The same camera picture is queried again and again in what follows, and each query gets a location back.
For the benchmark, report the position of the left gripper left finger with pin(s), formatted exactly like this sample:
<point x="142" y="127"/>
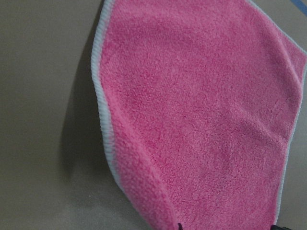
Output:
<point x="179" y="226"/>

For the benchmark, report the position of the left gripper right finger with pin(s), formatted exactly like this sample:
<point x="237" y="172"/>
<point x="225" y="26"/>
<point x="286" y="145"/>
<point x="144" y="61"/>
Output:
<point x="275" y="227"/>

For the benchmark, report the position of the pink and grey towel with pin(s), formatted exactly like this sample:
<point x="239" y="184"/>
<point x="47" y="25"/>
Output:
<point x="198" y="102"/>

